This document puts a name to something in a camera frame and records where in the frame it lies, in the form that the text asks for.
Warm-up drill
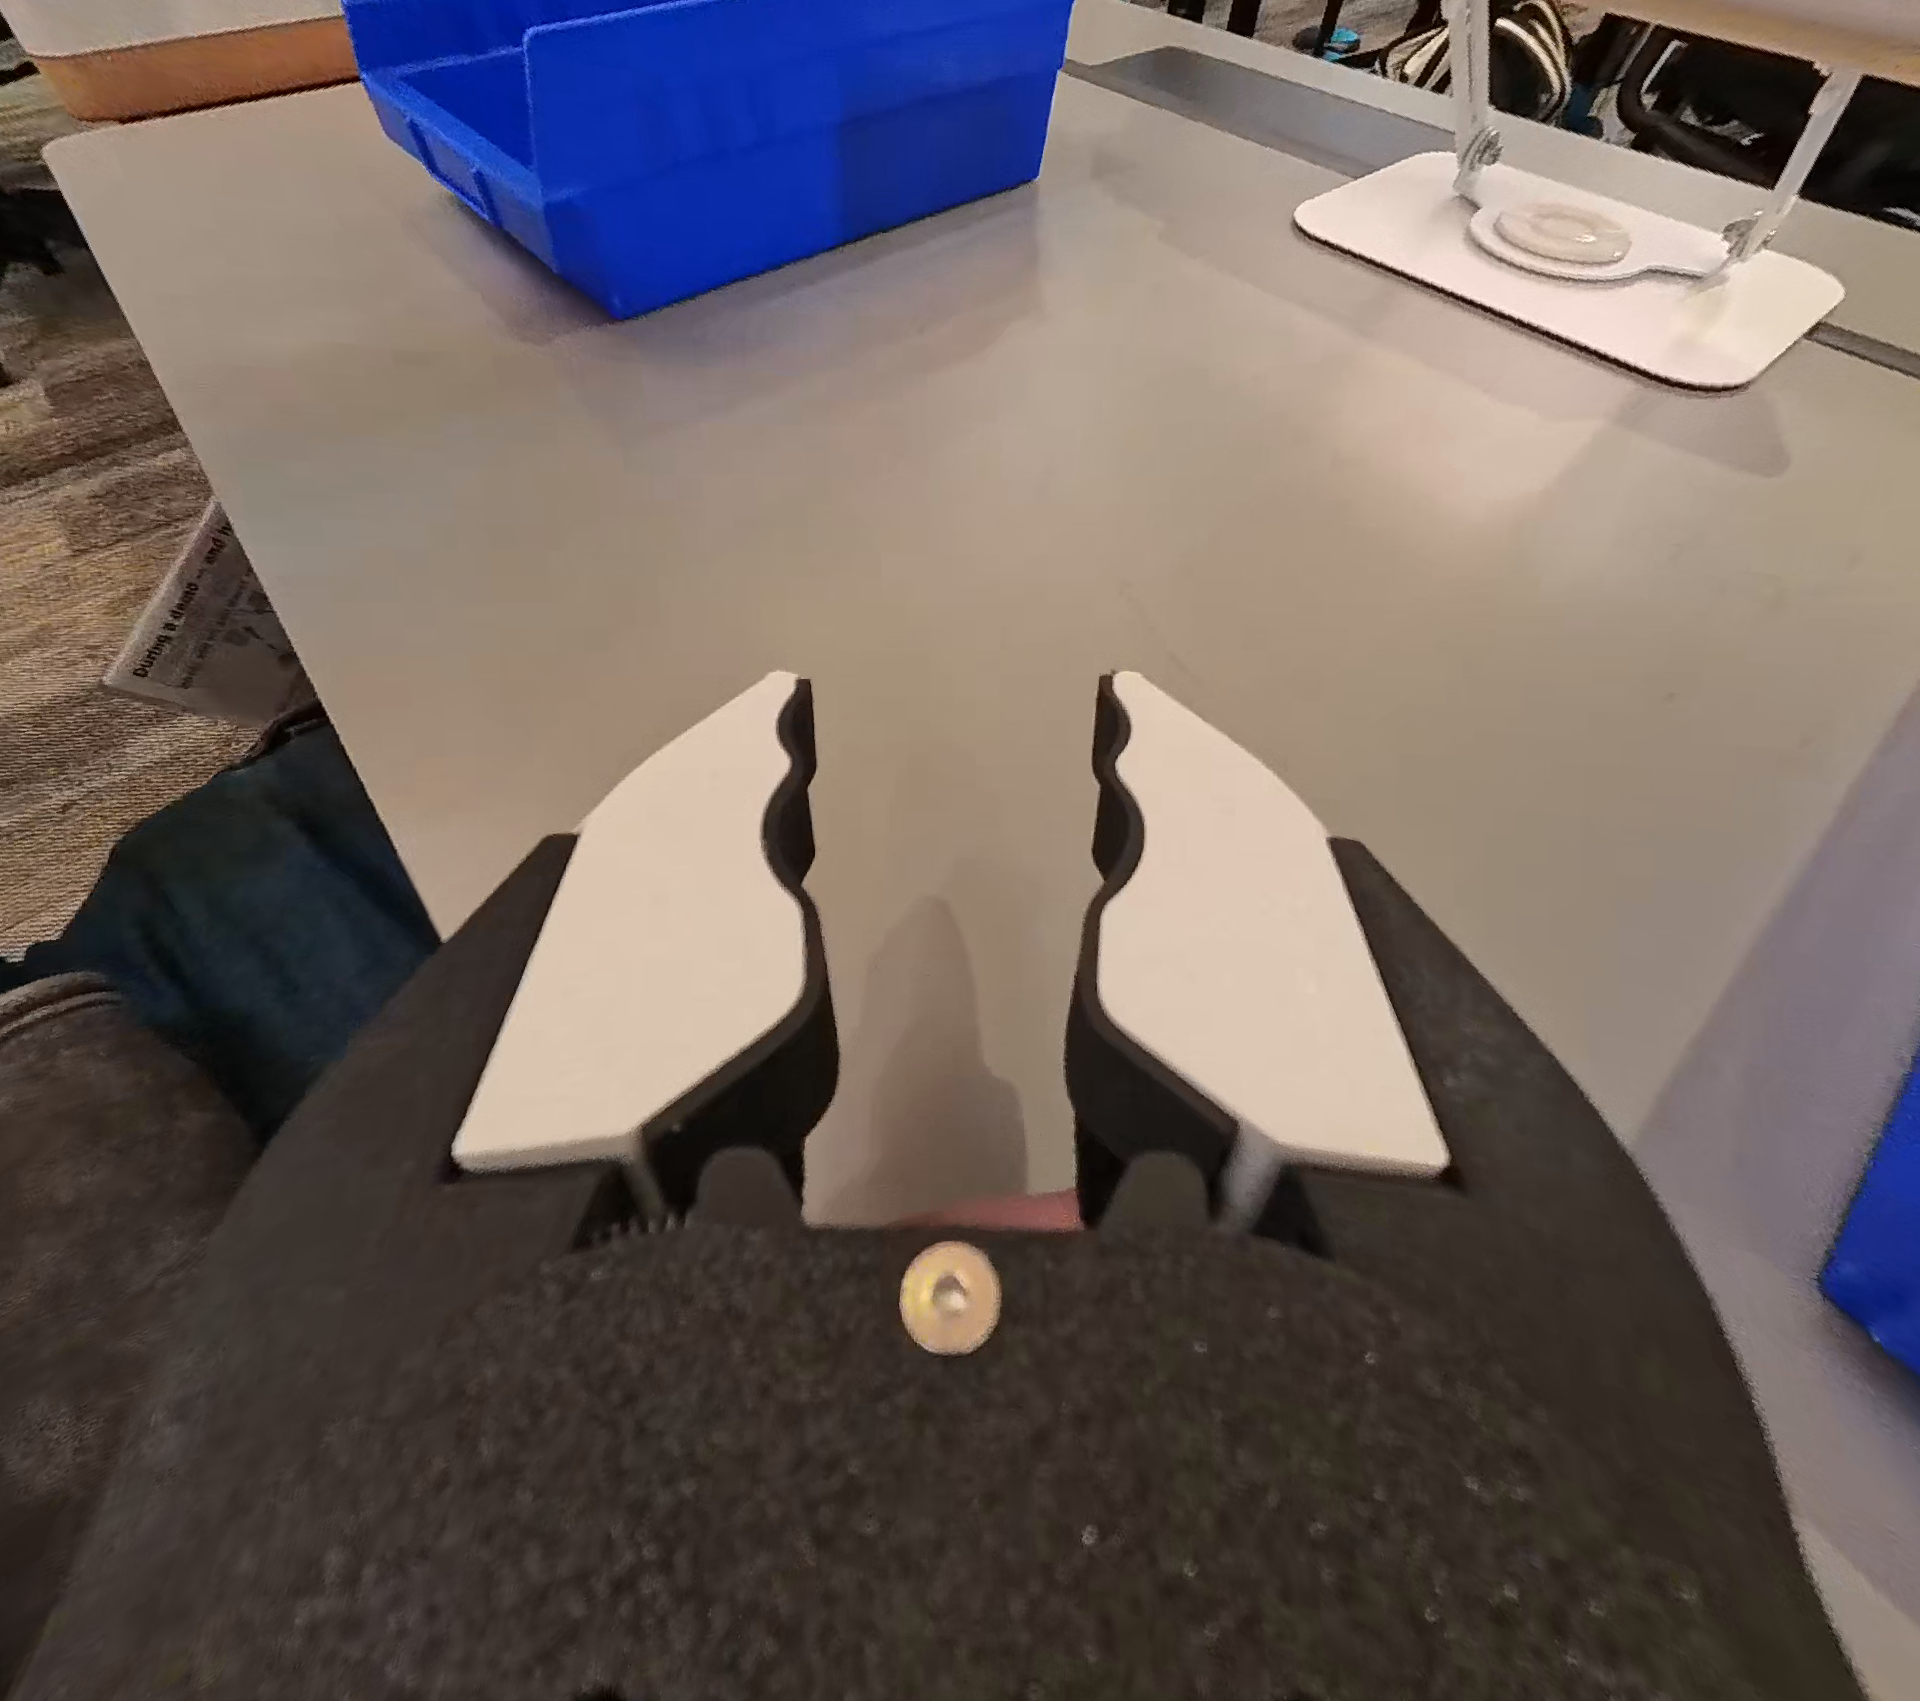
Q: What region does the printed paper sheet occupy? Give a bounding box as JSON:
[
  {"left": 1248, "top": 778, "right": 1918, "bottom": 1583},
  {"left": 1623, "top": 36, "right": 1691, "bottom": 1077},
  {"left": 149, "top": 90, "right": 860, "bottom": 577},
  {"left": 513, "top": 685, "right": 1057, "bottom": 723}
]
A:
[{"left": 101, "top": 503, "right": 320, "bottom": 730}]

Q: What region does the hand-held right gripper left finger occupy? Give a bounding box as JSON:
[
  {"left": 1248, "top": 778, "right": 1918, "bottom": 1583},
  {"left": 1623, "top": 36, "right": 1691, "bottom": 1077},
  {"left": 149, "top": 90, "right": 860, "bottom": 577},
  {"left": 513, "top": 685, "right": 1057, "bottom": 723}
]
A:
[{"left": 445, "top": 674, "right": 840, "bottom": 1232}]

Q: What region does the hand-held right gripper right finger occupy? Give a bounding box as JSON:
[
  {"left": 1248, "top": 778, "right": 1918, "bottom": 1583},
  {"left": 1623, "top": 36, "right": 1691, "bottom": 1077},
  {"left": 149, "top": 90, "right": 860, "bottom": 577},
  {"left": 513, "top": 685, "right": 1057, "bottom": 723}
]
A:
[{"left": 1064, "top": 674, "right": 1454, "bottom": 1240}]

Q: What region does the person's blue jeans leg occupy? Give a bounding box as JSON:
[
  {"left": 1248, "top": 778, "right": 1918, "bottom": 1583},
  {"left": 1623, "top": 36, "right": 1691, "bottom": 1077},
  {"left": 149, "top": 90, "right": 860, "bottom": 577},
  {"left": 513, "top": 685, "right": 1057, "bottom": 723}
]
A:
[{"left": 0, "top": 717, "right": 443, "bottom": 1142}]

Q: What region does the striped bag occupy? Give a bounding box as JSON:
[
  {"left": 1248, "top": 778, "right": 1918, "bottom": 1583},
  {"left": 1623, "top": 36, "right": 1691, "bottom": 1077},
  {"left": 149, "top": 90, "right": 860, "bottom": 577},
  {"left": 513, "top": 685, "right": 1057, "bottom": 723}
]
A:
[{"left": 1380, "top": 0, "right": 1580, "bottom": 132}]

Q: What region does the blue divided plastic bin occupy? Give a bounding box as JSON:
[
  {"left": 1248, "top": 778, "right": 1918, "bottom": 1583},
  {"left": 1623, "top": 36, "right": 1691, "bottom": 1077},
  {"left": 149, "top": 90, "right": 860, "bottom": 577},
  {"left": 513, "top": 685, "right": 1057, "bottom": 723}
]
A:
[{"left": 323, "top": 0, "right": 1094, "bottom": 324}]

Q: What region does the grey desk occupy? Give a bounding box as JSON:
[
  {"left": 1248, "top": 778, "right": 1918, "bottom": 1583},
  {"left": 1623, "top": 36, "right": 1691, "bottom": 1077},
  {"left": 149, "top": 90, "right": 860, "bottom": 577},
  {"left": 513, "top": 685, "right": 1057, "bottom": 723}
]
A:
[{"left": 41, "top": 0, "right": 1920, "bottom": 1701}]

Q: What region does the white folding book stand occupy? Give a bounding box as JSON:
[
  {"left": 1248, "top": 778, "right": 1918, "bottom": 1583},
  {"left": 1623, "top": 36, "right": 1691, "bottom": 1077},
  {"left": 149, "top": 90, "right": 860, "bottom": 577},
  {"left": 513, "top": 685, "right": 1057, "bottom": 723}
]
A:
[{"left": 1293, "top": 0, "right": 1920, "bottom": 390}]

